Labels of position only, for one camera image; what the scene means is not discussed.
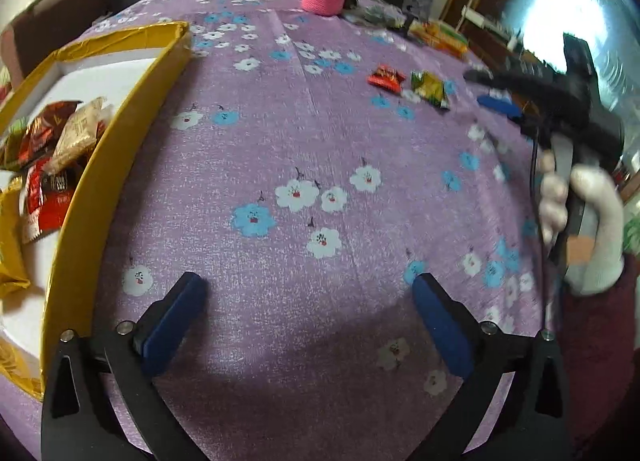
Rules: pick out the red candy wrapper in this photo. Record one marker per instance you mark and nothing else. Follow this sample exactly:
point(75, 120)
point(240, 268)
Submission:
point(387, 78)

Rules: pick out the beige cracker packet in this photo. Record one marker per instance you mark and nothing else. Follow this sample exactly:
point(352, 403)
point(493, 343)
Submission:
point(80, 135)

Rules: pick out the purple floral tablecloth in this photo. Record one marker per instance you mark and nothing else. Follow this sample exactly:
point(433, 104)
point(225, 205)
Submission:
point(309, 200)

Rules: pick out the yellow cardboard tray box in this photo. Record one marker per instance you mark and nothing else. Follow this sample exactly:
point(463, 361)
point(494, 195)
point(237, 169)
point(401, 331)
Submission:
point(134, 69)

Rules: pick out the maroon armchair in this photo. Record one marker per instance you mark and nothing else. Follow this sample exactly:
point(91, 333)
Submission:
point(43, 27)

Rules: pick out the maroon sleeved right forearm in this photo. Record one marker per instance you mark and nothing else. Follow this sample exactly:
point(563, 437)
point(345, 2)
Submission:
point(602, 365)

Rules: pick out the wooden display cabinet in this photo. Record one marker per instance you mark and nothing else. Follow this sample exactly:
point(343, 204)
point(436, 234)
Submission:
point(609, 27)

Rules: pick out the large yellow snack bag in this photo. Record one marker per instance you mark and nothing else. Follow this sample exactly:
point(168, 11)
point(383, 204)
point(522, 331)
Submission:
point(14, 276)

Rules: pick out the dark red foil snack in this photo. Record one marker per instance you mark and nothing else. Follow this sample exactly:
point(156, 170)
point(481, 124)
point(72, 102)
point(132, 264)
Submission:
point(26, 141)

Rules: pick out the clear plastic bag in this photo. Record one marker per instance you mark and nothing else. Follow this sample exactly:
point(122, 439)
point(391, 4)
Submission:
point(373, 12)

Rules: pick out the red snack packet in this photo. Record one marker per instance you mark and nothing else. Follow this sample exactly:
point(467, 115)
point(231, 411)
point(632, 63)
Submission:
point(48, 198)

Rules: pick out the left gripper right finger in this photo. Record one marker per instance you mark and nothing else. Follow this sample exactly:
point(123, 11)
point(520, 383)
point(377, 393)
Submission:
point(531, 424)

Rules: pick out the green gold snack packet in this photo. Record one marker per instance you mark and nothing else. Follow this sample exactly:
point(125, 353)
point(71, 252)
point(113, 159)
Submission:
point(430, 88)

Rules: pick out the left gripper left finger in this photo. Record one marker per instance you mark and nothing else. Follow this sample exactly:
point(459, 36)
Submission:
point(100, 401)

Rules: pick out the orange green snack packs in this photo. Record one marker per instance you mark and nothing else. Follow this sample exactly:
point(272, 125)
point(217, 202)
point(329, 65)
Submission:
point(440, 36)

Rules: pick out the white gloved right hand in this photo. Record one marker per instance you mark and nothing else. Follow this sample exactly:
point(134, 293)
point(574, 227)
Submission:
point(597, 189)

